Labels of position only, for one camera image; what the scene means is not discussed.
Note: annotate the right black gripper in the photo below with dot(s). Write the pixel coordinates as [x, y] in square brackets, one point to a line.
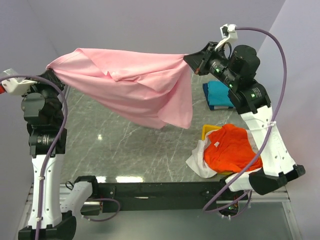
[198, 61]

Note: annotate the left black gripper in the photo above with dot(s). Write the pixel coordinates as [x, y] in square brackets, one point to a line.
[50, 74]

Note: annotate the pink t shirt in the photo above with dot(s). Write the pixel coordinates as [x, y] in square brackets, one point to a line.
[148, 89]

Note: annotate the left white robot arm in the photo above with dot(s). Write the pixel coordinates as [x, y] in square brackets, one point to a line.
[44, 112]

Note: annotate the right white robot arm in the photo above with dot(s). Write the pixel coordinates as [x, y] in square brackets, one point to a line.
[253, 104]

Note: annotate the folded teal t shirt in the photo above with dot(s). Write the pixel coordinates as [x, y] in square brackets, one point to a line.
[217, 95]

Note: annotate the yellow plastic bin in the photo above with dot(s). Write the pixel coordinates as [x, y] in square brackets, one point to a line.
[207, 171]

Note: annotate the orange t shirt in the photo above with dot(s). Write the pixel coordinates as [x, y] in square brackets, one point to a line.
[229, 149]

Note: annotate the white t shirt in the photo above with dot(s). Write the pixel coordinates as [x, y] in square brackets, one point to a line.
[194, 161]

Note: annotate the black base beam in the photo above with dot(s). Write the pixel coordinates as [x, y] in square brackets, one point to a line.
[155, 196]

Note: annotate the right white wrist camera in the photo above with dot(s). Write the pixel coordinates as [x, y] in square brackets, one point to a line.
[228, 34]

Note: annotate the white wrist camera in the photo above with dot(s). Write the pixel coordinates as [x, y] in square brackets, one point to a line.
[17, 85]
[228, 34]

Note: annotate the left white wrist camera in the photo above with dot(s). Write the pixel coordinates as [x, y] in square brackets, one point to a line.
[17, 85]

